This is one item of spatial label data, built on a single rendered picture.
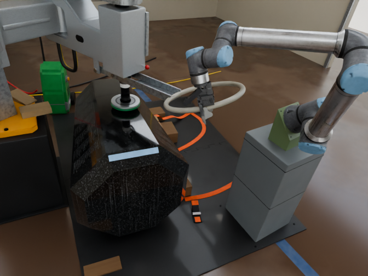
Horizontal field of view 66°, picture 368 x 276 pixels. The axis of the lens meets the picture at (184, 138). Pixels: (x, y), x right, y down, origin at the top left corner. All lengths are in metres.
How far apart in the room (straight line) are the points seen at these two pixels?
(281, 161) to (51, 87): 2.70
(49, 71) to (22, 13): 1.49
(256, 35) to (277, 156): 0.86
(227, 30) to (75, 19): 1.15
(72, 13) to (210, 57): 1.16
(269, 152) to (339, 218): 1.25
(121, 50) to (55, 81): 1.85
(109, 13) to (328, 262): 2.37
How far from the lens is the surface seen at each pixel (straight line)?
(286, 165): 1.90
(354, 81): 1.28
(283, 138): 1.98
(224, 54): 1.31
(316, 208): 2.98
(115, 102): 2.17
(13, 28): 2.21
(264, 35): 1.38
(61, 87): 3.62
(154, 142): 1.87
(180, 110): 1.51
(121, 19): 1.83
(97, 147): 1.92
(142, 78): 2.05
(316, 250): 2.67
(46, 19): 2.32
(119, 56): 1.91
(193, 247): 2.34
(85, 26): 2.11
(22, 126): 2.24
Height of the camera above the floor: 1.99
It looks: 37 degrees down
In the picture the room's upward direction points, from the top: 7 degrees clockwise
